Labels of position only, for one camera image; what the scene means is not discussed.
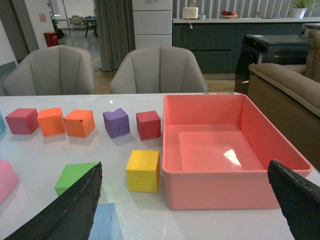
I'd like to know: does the small teal bowl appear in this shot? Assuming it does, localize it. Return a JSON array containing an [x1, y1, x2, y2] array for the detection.
[[198, 14, 206, 20]]

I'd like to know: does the light blue foam block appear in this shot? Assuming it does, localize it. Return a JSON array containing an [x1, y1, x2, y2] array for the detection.
[[88, 203, 120, 240]]

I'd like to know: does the white toaster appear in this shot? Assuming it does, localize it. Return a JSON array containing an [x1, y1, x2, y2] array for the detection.
[[182, 2, 199, 20]]

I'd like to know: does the grey chair right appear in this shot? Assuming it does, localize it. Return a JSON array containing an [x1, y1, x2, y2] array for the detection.
[[109, 45, 208, 94]]

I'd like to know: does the orange foam block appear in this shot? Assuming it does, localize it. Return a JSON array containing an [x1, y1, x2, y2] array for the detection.
[[37, 107, 65, 137], [63, 109, 96, 138]]

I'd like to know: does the potted plant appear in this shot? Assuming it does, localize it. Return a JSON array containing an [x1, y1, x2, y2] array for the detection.
[[288, 0, 318, 19]]

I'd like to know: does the magenta foam block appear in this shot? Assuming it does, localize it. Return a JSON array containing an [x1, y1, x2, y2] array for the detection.
[[5, 108, 40, 135]]

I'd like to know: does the red box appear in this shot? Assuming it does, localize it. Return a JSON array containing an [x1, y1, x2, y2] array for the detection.
[[43, 32, 59, 47]]

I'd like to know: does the teal plastic bin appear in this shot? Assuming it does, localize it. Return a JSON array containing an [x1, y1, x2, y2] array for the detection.
[[0, 112, 6, 133]]

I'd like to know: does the grey chair left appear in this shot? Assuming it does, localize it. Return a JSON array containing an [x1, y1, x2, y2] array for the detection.
[[3, 45, 96, 96]]

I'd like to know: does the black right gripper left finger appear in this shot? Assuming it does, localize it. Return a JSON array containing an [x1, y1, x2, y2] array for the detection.
[[6, 162, 103, 240]]

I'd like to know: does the grey curtain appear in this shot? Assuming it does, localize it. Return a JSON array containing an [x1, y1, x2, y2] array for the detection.
[[94, 0, 135, 71]]

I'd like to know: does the red foam block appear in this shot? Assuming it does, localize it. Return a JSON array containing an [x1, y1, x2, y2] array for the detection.
[[136, 110, 161, 141]]

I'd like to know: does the white drawer cabinet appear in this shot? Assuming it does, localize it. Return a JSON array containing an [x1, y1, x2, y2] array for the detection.
[[132, 0, 173, 49]]

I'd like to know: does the black appliance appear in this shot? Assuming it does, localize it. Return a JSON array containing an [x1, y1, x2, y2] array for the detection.
[[234, 34, 308, 94]]

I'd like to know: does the dark grey counter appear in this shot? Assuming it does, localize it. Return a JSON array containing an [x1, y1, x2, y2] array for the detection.
[[172, 17, 320, 74]]

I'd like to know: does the yellow foam block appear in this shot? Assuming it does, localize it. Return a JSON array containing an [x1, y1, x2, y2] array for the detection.
[[126, 149, 160, 193]]

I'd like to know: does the beige sofa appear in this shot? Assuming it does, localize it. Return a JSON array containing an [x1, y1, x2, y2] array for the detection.
[[247, 30, 320, 170]]

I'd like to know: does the light pink foam block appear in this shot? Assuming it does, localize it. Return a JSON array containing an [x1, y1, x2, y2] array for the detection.
[[0, 160, 19, 204]]

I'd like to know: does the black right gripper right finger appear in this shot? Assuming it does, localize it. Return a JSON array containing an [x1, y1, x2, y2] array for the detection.
[[267, 159, 320, 240]]

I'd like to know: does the fruit bowl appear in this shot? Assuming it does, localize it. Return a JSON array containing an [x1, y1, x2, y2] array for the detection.
[[221, 10, 239, 19]]

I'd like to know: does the grey chair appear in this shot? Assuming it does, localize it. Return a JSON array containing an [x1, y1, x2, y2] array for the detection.
[[109, 45, 208, 94], [3, 45, 96, 96]]

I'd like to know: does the green foam block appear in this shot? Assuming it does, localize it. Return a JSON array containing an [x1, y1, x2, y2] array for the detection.
[[54, 162, 97, 197]]

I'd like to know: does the pink plastic bin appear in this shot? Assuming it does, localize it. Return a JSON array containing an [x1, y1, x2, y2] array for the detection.
[[162, 94, 313, 210]]

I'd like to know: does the purple foam block notched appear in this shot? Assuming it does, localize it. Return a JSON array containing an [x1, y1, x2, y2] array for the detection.
[[102, 108, 130, 139]]

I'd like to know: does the orange foam block left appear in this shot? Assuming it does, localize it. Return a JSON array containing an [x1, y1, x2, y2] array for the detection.
[[37, 107, 65, 137]]

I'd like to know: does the orange foam block right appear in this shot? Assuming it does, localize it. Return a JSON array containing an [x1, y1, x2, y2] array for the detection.
[[63, 109, 96, 138]]

